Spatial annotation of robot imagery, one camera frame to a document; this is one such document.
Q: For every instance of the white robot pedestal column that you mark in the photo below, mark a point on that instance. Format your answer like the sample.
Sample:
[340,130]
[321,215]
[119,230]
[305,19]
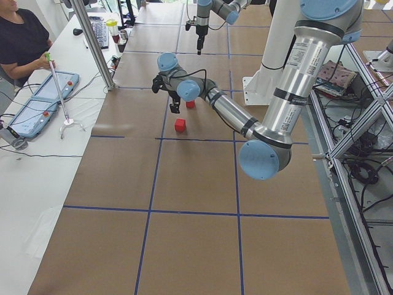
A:
[259,89]

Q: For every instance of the small metal cup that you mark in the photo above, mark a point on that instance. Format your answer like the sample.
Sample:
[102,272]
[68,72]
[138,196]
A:
[123,34]

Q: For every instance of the blue teach pendant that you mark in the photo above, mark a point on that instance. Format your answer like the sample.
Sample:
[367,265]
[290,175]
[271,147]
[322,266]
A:
[47,91]
[33,117]

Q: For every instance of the yellow lid cup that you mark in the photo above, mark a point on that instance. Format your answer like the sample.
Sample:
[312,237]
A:
[113,29]

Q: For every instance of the red block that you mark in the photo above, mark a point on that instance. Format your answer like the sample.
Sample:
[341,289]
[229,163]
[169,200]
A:
[180,125]
[190,104]

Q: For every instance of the black keyboard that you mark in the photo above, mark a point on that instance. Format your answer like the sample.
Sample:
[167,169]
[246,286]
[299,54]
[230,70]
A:
[101,32]

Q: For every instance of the aluminium frame post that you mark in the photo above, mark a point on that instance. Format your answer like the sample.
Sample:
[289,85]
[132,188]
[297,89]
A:
[82,16]

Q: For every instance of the reacher grabber stick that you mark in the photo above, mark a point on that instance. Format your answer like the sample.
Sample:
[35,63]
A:
[69,122]

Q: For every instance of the stack of magazines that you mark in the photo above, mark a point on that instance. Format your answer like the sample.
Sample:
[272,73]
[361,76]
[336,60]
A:
[334,79]

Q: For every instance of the brown paper table cover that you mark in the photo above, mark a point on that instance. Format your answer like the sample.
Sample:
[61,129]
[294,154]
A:
[153,211]

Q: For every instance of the person in black shirt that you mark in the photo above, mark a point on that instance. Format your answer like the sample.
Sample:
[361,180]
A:
[24,43]

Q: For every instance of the black computer mouse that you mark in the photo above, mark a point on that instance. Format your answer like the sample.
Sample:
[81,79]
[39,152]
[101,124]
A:
[77,31]

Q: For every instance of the blue teach pendant upper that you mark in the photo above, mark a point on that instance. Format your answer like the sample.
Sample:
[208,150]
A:
[47,91]

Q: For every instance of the blue teach pendant lower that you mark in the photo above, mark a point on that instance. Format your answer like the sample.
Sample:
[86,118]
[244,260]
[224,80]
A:
[33,117]

